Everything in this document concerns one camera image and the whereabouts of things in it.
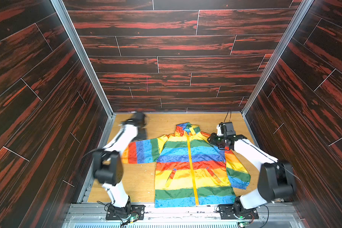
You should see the aluminium frame post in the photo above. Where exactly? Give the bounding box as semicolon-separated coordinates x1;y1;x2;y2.
241;0;314;118
50;0;114;117

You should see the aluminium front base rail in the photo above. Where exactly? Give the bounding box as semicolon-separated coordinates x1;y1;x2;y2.
62;203;307;228

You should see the aluminium frame post right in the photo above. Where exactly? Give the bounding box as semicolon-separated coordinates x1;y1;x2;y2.
241;0;314;118

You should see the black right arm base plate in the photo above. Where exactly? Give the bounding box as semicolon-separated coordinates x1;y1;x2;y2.
216;203;259;220

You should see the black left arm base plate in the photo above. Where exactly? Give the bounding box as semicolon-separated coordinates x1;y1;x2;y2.
105;204;145;222

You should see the aluminium frame post left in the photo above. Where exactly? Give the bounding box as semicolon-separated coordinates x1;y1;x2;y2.
50;0;114;117

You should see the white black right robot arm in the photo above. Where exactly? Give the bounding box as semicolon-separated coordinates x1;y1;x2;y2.
208;122;297;218

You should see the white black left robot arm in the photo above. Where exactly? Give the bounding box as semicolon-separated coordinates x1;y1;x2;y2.
90;112;146;216

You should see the rainbow striped zip jacket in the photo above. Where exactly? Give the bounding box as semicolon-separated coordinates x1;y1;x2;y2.
122;123;251;208

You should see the aluminium frame rail left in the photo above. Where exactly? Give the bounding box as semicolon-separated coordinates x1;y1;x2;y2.
76;114;116;204

